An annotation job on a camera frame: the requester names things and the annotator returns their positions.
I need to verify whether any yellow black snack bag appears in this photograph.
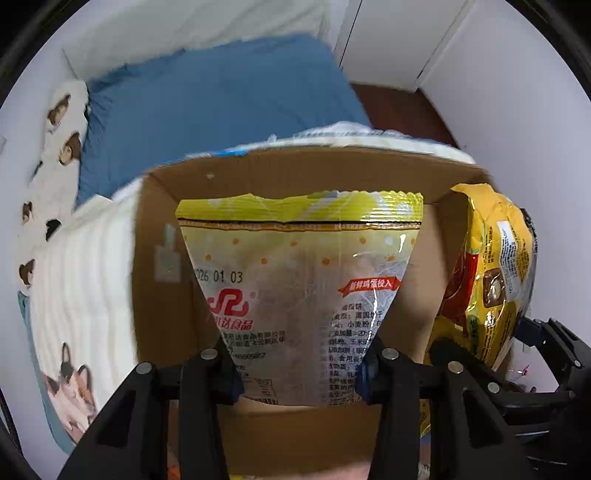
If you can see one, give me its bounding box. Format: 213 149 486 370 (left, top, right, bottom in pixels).
419 182 539 439

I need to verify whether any yellow clear pastry snack bag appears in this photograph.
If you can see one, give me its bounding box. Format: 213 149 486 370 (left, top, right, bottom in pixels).
175 191 424 406

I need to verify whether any brown cardboard box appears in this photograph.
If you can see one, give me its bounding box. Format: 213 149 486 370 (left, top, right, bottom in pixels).
131 147 490 477

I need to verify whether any white striped blanket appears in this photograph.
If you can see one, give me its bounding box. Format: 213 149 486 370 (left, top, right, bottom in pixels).
19 122 472 453

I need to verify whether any bear print pillow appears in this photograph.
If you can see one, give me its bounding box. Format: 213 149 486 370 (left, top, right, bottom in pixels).
16 80 89 293

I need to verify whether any blue bed sheet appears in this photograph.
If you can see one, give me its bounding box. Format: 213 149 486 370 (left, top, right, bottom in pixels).
76 34 370 205

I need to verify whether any white padded headboard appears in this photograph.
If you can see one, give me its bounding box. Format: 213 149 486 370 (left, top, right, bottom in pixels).
63 1 329 81

